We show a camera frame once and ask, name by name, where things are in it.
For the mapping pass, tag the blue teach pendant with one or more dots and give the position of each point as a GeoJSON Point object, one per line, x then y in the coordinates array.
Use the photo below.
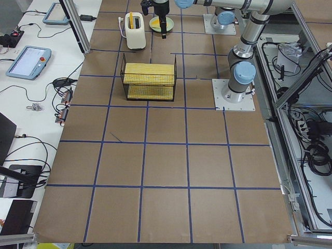
{"type": "Point", "coordinates": [29, 63]}
{"type": "Point", "coordinates": [55, 15]}

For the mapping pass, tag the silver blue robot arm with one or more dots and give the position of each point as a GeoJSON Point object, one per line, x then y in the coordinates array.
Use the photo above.
{"type": "Point", "coordinates": [242, 70]}
{"type": "Point", "coordinates": [223, 16]}

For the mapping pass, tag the near blue teach pendant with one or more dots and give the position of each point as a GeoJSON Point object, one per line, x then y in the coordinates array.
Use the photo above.
{"type": "Point", "coordinates": [29, 63]}

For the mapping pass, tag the black emergency stop box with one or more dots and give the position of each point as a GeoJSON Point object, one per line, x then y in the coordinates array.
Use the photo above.
{"type": "Point", "coordinates": [11, 40]}

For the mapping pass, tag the white toaster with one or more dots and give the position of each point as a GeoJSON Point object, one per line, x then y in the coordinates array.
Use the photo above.
{"type": "Point", "coordinates": [136, 39]}

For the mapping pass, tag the triangular bread on plate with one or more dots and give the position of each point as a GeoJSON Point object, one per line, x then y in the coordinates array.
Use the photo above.
{"type": "Point", "coordinates": [155, 24]}

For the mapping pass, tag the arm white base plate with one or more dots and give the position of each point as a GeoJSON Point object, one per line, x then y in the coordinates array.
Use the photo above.
{"type": "Point", "coordinates": [227, 100]}
{"type": "Point", "coordinates": [212, 26]}

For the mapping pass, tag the toast slice in toaster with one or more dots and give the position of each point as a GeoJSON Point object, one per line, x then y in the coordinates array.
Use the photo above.
{"type": "Point", "coordinates": [131, 22]}

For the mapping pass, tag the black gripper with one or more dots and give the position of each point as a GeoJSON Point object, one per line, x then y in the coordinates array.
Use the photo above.
{"type": "Point", "coordinates": [161, 10]}

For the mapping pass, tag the far blue teach pendant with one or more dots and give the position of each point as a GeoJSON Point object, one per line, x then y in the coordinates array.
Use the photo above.
{"type": "Point", "coordinates": [55, 15]}

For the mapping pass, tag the light wooden shelf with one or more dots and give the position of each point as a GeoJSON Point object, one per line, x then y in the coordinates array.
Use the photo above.
{"type": "Point", "coordinates": [149, 77]}

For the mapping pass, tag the light green plate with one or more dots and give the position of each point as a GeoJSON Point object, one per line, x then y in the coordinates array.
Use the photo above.
{"type": "Point", "coordinates": [170, 24]}

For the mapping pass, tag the aluminium frame post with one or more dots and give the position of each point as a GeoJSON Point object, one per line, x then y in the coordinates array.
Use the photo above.
{"type": "Point", "coordinates": [71, 13]}

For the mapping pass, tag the black power adapter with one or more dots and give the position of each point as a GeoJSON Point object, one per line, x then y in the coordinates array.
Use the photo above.
{"type": "Point", "coordinates": [89, 18]}

